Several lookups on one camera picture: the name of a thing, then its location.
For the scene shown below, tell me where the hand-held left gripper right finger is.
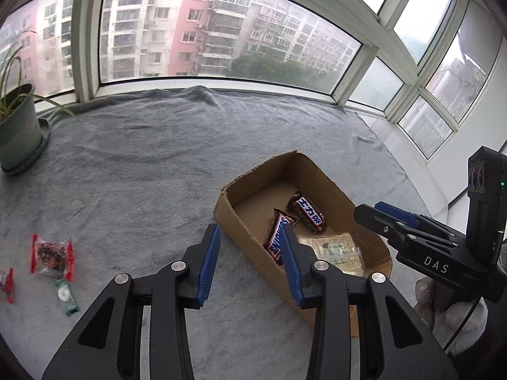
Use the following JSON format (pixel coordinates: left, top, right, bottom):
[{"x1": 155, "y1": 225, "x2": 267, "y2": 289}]
[{"x1": 280, "y1": 224, "x2": 460, "y2": 380}]

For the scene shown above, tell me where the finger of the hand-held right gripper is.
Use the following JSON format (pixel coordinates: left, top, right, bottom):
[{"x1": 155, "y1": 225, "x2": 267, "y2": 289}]
[
  {"x1": 374, "y1": 201, "x2": 467, "y2": 242},
  {"x1": 354, "y1": 204, "x2": 467, "y2": 252}
]

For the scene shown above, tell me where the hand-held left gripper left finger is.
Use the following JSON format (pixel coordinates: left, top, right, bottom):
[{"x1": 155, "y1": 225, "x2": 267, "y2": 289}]
[{"x1": 42, "y1": 224, "x2": 221, "y2": 380}]

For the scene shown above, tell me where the cardboard box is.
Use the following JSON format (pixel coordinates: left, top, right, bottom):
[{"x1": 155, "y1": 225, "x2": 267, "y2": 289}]
[{"x1": 213, "y1": 150, "x2": 393, "y2": 337}]

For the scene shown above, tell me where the teal candy packet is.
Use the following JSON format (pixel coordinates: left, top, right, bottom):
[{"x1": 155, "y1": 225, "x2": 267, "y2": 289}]
[{"x1": 54, "y1": 278, "x2": 80, "y2": 316}]

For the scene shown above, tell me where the person's right hand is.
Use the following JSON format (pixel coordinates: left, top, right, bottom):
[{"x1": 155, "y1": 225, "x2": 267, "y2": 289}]
[{"x1": 414, "y1": 276, "x2": 490, "y2": 357}]

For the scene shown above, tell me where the brown chocolate bar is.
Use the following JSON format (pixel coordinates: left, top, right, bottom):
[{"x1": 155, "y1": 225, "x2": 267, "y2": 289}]
[
  {"x1": 286, "y1": 191, "x2": 329, "y2": 235},
  {"x1": 262, "y1": 208, "x2": 298, "y2": 267}
]

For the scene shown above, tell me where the clear plastic snack packet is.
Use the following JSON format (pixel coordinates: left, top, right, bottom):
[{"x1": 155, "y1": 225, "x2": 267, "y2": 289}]
[
  {"x1": 297, "y1": 233, "x2": 355, "y2": 255},
  {"x1": 313, "y1": 245, "x2": 364, "y2": 278}
]

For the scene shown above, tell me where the grey blanket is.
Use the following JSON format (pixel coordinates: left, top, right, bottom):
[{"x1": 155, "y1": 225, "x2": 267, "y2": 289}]
[{"x1": 0, "y1": 86, "x2": 432, "y2": 380}]

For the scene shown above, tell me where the red wrapped brown snack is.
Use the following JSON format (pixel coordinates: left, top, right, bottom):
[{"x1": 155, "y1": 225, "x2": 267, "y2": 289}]
[{"x1": 31, "y1": 233, "x2": 75, "y2": 282}]

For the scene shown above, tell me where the small red wrapped snack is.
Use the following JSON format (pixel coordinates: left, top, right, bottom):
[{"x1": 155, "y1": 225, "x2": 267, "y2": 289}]
[{"x1": 0, "y1": 267, "x2": 16, "y2": 305}]

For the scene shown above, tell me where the green pot saucer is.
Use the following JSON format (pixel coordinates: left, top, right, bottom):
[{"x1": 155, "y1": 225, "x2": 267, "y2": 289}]
[{"x1": 0, "y1": 117, "x2": 52, "y2": 176}]

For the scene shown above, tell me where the green plant pot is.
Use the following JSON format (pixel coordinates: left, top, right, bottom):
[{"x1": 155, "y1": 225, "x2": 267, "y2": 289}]
[{"x1": 0, "y1": 83, "x2": 43, "y2": 172}]

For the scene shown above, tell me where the apartment building outside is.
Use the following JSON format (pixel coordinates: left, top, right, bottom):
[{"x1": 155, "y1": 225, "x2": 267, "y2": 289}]
[{"x1": 0, "y1": 0, "x2": 363, "y2": 92}]

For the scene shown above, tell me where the green leafy plant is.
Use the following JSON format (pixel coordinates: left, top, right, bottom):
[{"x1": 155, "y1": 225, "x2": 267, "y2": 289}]
[{"x1": 0, "y1": 29, "x2": 84, "y2": 127}]

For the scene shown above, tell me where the black cable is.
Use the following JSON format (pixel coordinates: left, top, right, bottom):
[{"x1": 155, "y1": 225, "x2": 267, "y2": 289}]
[{"x1": 443, "y1": 295, "x2": 482, "y2": 352}]

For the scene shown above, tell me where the white window frame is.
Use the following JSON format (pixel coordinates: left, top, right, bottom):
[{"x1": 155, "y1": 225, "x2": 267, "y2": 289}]
[{"x1": 0, "y1": 0, "x2": 507, "y2": 167}]

